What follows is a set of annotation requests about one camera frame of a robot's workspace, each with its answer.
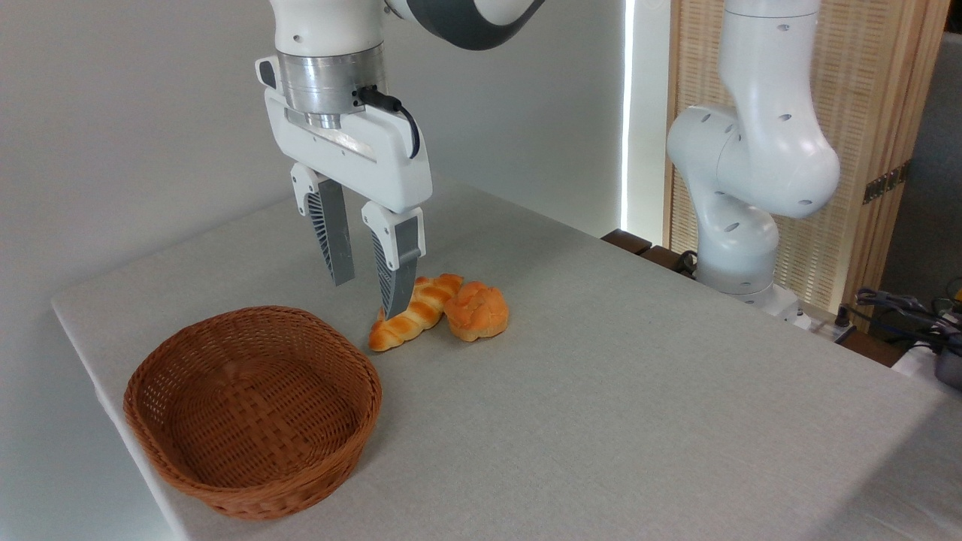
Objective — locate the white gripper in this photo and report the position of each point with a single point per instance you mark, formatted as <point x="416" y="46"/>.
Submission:
<point x="353" y="154"/>

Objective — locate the round golden bread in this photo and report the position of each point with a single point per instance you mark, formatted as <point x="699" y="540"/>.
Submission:
<point x="477" y="309"/>

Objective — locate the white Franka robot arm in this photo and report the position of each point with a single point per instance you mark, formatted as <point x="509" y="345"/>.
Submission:
<point x="751" y="150"/>

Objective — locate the long braided bread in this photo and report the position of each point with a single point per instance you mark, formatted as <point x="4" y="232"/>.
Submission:
<point x="421" y="308"/>

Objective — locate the brown wicker basket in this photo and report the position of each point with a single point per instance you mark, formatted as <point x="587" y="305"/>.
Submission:
<point x="255" y="421"/>

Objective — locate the dark wooden furniture edge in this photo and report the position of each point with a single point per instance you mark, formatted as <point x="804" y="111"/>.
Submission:
<point x="627" y="240"/>

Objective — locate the grey tablecloth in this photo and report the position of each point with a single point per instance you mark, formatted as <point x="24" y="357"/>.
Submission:
<point x="601" y="413"/>

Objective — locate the white power strip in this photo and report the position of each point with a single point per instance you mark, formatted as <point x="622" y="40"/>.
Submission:
<point x="825" y="328"/>

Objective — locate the metal screen hinge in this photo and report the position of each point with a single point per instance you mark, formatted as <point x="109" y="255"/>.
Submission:
<point x="885" y="182"/>

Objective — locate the wooden slatted screen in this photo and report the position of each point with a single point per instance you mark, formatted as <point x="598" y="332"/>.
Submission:
<point x="872" y="98"/>

